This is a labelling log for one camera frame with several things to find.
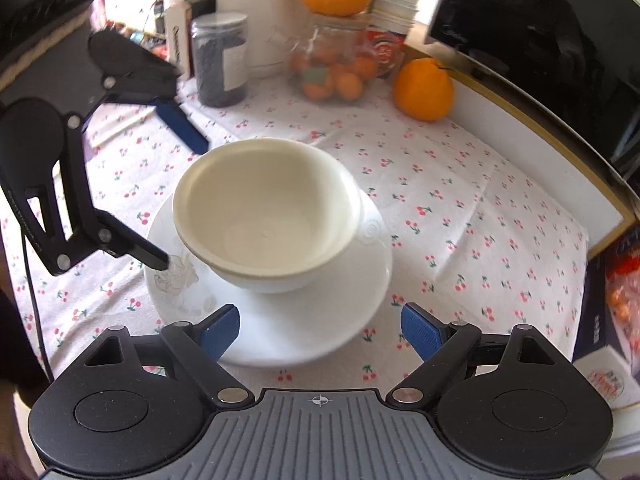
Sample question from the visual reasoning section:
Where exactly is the white air fryer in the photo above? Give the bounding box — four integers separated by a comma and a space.
165, 0, 321, 78

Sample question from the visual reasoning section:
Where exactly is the clear jar with dark contents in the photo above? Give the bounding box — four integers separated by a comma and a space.
191, 11, 250, 108

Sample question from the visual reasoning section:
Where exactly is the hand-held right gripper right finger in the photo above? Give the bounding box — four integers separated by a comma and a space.
387, 302, 558, 406

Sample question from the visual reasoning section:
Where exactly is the black cable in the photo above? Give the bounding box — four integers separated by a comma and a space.
19, 225, 55, 381

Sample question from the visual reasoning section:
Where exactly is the white board with wooden frame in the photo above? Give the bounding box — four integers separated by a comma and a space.
400, 45, 636, 261

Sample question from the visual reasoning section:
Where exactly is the black microwave oven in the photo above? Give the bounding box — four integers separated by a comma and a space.
425, 0, 640, 181

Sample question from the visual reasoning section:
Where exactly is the cherry print tablecloth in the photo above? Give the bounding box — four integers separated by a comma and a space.
0, 77, 588, 386

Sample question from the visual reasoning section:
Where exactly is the red label can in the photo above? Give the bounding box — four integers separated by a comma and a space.
367, 30, 406, 78

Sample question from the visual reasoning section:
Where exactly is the white plate with swirl print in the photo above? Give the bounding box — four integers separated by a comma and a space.
144, 192, 394, 367

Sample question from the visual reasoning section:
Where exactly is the glass jar of small oranges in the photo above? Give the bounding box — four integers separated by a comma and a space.
287, 12, 381, 106

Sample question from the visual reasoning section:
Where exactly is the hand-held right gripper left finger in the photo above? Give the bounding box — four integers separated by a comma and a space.
82, 304, 251, 406

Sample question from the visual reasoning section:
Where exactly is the dark and white cardboard box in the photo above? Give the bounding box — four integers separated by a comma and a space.
572, 240, 640, 411

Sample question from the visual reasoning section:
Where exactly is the cream bowl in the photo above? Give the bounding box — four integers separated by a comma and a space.
172, 137, 362, 268
175, 230, 361, 282

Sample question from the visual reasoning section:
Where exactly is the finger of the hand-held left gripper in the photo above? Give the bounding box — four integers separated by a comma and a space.
7, 112, 171, 276
95, 76, 210, 156

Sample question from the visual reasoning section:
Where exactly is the stack of paper cups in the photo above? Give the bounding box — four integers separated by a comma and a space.
370, 0, 422, 36

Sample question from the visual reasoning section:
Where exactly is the white bowl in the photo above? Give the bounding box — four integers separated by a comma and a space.
210, 195, 368, 295

